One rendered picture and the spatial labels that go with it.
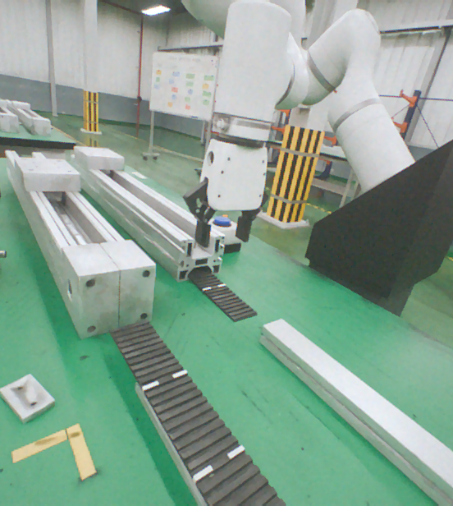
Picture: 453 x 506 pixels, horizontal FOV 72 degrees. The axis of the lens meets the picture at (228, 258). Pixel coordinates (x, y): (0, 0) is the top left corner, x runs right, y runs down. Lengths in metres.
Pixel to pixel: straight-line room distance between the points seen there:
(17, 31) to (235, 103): 15.31
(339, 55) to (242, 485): 0.84
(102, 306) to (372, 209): 0.55
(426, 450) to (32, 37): 15.70
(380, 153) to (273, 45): 0.40
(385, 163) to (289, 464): 0.62
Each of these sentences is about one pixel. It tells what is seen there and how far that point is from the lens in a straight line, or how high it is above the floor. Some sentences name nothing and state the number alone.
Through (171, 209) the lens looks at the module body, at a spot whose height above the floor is 0.86.
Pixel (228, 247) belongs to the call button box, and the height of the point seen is 0.79.
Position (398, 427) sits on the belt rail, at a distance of 0.41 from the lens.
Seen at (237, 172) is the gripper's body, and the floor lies 1.00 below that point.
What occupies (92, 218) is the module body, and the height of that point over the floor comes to 0.86.
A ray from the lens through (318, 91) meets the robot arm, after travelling 0.93.
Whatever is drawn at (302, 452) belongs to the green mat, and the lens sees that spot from 0.38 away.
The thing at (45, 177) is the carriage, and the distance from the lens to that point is 0.79.
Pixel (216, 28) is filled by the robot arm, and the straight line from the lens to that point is 0.61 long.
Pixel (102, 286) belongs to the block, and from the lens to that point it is 0.43.
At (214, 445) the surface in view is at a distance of 0.32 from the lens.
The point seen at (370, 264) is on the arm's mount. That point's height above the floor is 0.84.
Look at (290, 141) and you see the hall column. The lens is 3.81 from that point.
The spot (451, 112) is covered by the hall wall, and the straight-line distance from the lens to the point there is 8.33.
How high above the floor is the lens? 1.07
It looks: 24 degrees down
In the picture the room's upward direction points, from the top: 10 degrees clockwise
